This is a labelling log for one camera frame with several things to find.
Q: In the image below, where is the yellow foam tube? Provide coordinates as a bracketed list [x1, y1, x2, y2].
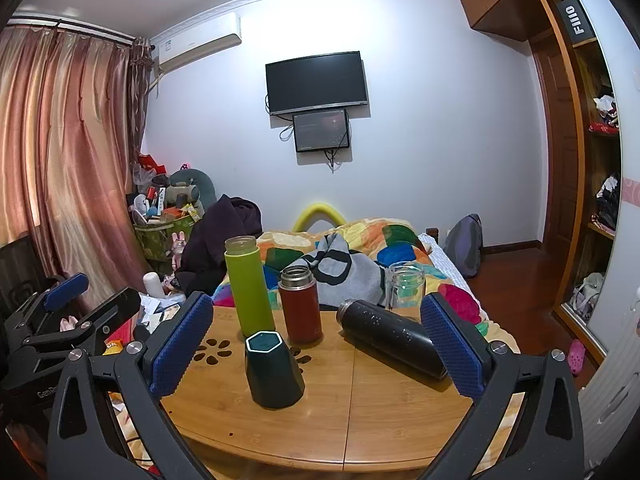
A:
[292, 203, 348, 231]

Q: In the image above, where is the grey printed cloth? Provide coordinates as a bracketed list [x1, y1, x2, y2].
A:
[294, 232, 397, 312]

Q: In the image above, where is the black thermos bottle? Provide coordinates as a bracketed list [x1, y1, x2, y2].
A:
[336, 298, 449, 381]

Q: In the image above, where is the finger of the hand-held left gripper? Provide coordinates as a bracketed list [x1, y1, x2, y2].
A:
[22, 287, 143, 361]
[4, 272, 91, 348]

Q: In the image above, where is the red bag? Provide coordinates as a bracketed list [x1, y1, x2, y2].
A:
[138, 153, 169, 174]

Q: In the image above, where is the grey plush toy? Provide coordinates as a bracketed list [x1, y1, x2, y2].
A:
[167, 167, 217, 209]

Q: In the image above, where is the colourful patterned blanket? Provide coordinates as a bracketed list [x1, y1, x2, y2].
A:
[212, 217, 522, 357]

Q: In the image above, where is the white air conditioner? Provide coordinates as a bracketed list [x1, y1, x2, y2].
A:
[149, 12, 242, 74]

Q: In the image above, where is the tall green cup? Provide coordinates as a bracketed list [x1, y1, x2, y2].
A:
[223, 235, 276, 337]

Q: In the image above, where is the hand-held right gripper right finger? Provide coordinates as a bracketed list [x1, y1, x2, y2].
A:
[417, 292, 584, 480]

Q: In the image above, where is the red thermos cup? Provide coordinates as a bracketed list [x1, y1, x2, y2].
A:
[278, 265, 323, 345]

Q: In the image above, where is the white plastic bottle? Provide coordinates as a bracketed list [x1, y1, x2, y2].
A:
[143, 270, 166, 299]

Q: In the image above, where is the white sliding wardrobe door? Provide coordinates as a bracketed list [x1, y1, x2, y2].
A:
[559, 0, 640, 480]

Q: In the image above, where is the black mesh chair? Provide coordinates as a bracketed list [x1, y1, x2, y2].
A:
[0, 237, 53, 318]

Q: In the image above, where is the brown wooden wardrobe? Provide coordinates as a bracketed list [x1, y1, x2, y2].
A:
[455, 0, 624, 363]

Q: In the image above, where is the dark green hexagonal cup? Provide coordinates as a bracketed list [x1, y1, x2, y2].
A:
[244, 330, 305, 408]

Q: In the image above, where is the grey backpack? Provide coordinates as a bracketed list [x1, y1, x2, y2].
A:
[443, 213, 484, 279]

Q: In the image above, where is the white bed mattress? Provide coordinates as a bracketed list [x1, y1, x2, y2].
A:
[417, 232, 482, 313]

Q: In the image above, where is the black wall television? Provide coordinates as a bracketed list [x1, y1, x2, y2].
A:
[265, 50, 370, 117]

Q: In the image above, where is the pink curtain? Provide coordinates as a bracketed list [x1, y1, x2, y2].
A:
[0, 24, 152, 311]

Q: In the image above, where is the clear glass jar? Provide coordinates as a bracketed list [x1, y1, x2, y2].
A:
[384, 261, 427, 324]

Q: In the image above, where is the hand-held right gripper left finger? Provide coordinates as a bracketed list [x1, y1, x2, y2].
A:
[46, 292, 216, 480]

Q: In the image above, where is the green storage bag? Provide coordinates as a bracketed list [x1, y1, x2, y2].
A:
[133, 209, 202, 275]

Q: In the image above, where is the curtain rod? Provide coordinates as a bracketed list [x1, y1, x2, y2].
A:
[7, 15, 152, 50]

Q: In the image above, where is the dark purple jacket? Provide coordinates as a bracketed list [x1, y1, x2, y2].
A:
[177, 194, 264, 297]

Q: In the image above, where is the pink clog shoe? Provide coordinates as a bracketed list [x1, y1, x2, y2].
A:
[567, 338, 586, 376]

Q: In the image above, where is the black sign box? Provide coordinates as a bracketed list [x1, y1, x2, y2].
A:
[554, 0, 597, 47]

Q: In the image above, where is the small black wall monitor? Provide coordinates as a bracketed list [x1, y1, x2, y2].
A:
[292, 108, 350, 154]

